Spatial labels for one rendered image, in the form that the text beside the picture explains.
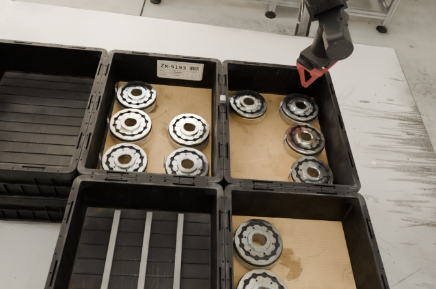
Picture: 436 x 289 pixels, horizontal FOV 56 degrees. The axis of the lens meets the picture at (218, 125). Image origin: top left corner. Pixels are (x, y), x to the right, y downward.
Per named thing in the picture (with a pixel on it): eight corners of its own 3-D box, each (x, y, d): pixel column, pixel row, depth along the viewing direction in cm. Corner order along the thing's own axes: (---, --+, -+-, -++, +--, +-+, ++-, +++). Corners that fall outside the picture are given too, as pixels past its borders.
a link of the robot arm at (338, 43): (341, -24, 86) (302, -7, 89) (351, 8, 79) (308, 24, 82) (355, 20, 94) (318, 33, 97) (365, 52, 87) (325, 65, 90)
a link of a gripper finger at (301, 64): (325, 84, 106) (337, 56, 99) (309, 97, 102) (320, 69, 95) (304, 71, 109) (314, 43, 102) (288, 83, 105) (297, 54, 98)
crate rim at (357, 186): (220, 65, 113) (221, 58, 111) (326, 75, 116) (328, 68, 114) (222, 189, 86) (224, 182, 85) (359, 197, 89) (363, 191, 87)
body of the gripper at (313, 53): (342, 54, 102) (352, 30, 96) (318, 73, 96) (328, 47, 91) (320, 41, 104) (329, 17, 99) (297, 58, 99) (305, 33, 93)
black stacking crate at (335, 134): (217, 91, 120) (222, 60, 111) (315, 99, 123) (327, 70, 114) (217, 211, 94) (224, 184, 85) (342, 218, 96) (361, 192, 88)
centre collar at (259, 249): (245, 230, 86) (246, 228, 85) (268, 229, 87) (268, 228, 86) (248, 252, 83) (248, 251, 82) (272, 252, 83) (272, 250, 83)
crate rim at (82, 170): (109, 55, 110) (109, 48, 108) (220, 65, 113) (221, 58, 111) (76, 180, 84) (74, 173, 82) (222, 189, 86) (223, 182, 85)
